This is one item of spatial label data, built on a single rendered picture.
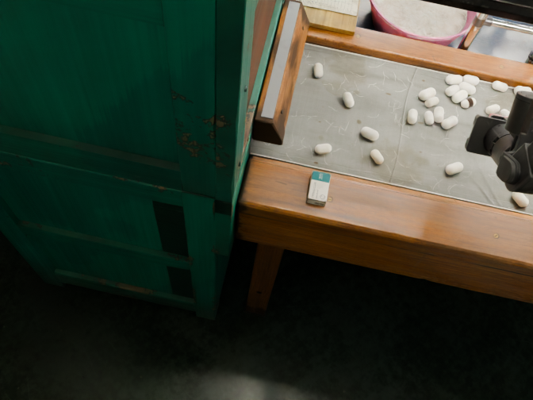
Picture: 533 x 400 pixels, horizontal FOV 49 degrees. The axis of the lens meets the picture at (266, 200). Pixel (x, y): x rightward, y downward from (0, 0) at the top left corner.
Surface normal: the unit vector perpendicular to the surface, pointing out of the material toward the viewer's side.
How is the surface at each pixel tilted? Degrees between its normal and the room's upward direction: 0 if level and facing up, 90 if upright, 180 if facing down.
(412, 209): 0
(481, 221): 0
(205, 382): 0
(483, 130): 51
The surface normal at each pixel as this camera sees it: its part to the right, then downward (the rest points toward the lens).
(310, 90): 0.08, -0.43
